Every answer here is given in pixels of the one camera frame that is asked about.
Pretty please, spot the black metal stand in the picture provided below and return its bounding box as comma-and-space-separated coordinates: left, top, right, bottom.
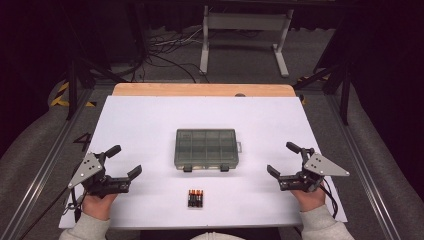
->
293, 61, 351, 126

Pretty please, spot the right hand-held gripper cable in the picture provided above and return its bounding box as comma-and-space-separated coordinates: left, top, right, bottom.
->
319, 178, 340, 220

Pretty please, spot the hand-held gripper cable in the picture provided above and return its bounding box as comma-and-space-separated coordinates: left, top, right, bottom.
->
319, 178, 340, 220
18, 184, 88, 240

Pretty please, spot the white table sheet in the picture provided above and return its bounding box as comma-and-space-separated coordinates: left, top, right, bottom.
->
58, 95, 348, 230

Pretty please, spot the grey translucent compartment box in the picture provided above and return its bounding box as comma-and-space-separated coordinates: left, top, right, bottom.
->
173, 128, 243, 173

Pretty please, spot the person's left hand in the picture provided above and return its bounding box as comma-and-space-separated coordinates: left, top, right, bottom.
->
81, 191, 118, 222

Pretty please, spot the black tripod stand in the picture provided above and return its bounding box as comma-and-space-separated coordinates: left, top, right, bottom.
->
64, 0, 129, 122

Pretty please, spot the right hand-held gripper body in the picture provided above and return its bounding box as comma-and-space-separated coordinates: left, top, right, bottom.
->
278, 148, 350, 194

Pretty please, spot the aluminium floor rail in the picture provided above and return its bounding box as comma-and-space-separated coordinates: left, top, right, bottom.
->
0, 88, 96, 240
326, 94, 401, 240

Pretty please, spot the white metal stand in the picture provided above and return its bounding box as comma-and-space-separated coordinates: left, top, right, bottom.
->
199, 4, 295, 79

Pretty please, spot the left hand-held gripper cable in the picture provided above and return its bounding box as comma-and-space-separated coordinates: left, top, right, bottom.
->
18, 184, 88, 240

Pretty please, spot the person's right hand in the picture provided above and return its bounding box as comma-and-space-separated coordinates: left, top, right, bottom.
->
290, 182, 327, 213

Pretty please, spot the bundle of floor cables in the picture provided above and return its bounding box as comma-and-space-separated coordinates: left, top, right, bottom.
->
146, 28, 209, 84

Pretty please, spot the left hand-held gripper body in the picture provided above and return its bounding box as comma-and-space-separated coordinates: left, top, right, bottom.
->
68, 151, 132, 199

